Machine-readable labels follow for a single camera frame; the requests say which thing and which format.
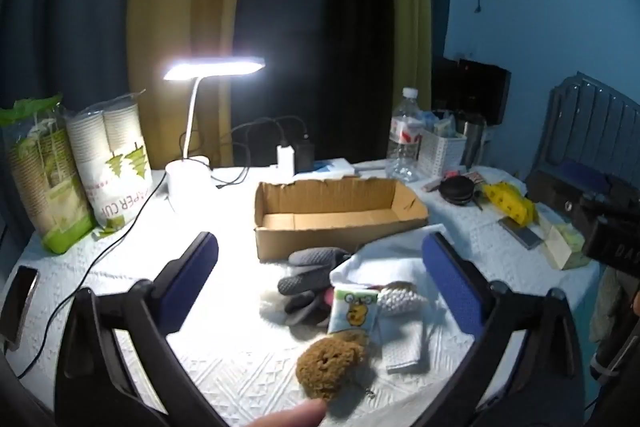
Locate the clear water bottle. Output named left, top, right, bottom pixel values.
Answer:
left=387, top=87, right=423, bottom=182

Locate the grey rectangular case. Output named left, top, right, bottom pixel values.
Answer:
left=497, top=217, right=543, bottom=250

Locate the black lamp cable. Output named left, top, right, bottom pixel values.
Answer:
left=15, top=177, right=168, bottom=380

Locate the cardboard box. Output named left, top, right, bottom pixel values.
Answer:
left=254, top=177, right=430, bottom=262

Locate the white flat pack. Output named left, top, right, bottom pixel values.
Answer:
left=382, top=317, right=431, bottom=375

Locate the black box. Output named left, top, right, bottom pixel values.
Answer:
left=432, top=57, right=512, bottom=125

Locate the dark grey radiator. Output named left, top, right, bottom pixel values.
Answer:
left=537, top=72, right=640, bottom=188

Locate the yellow curtain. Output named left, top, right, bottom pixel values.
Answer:
left=127, top=0, right=253, bottom=170
left=390, top=0, right=451, bottom=138

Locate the white desk lamp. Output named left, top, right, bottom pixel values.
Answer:
left=162, top=56, right=266, bottom=214

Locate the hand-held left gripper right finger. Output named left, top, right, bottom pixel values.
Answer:
left=415, top=231, right=584, bottom=427

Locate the white perforated basket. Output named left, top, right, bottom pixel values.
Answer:
left=417, top=127, right=468, bottom=178

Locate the steel cup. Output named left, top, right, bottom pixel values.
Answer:
left=460, top=114, right=488, bottom=168

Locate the person's left hand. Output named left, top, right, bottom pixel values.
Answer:
left=235, top=399, right=327, bottom=427

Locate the blue and white box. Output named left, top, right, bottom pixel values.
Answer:
left=270, top=159, right=356, bottom=180

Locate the white charger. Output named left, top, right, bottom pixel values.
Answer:
left=276, top=145, right=296, bottom=178

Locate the smartphone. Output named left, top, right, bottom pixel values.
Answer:
left=0, top=264, right=40, bottom=350

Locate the yellow foam block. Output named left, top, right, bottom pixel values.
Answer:
left=484, top=182, right=537, bottom=228

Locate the tree print paper cup pack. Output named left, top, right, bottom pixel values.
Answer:
left=65, top=89, right=153, bottom=233

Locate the cartoon print tissue packet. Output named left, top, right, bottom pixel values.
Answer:
left=327, top=284, right=381, bottom=338

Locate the white embossed tablecloth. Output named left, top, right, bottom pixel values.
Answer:
left=0, top=159, right=601, bottom=427

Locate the green paper cup pack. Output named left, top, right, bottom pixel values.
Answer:
left=0, top=94, right=98, bottom=255

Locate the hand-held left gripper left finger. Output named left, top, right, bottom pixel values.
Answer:
left=54, top=231, right=231, bottom=427

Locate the dark blue curtain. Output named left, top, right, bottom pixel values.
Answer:
left=0, top=0, right=143, bottom=228

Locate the black charging cable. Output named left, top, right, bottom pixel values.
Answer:
left=210, top=116, right=310, bottom=186

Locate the pale yellow box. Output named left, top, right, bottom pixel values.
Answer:
left=542, top=222, right=591, bottom=270

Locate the black power adapter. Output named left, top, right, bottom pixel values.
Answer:
left=295, top=139, right=315, bottom=172

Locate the grey dotted glove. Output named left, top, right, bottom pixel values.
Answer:
left=277, top=264, right=333, bottom=328
left=288, top=247, right=351, bottom=269

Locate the brown sponge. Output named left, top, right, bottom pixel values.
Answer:
left=296, top=329, right=371, bottom=403

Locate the white cloth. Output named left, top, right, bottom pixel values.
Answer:
left=329, top=224, right=443, bottom=308

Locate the black round case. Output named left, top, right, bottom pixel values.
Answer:
left=439, top=176, right=476, bottom=206

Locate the bubble wrap roll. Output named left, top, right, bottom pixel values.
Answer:
left=375, top=282, right=426, bottom=318

